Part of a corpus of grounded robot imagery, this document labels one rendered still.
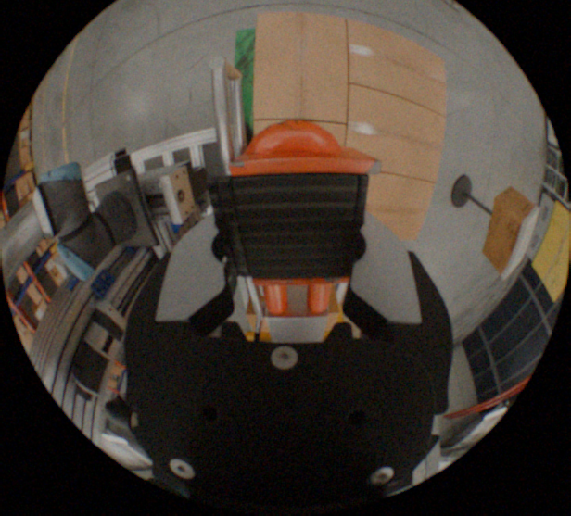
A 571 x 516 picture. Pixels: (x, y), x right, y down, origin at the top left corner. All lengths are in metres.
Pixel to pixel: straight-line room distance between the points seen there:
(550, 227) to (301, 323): 7.30
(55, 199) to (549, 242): 7.74
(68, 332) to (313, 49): 1.30
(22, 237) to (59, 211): 0.11
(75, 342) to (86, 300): 0.15
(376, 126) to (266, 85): 0.51
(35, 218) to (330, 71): 1.00
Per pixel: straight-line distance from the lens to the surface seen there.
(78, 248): 0.46
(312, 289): 0.16
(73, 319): 0.68
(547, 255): 7.37
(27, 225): 0.43
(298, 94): 0.83
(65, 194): 0.43
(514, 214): 1.67
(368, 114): 0.89
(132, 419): 0.80
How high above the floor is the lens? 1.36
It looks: 57 degrees down
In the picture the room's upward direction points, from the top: 178 degrees counter-clockwise
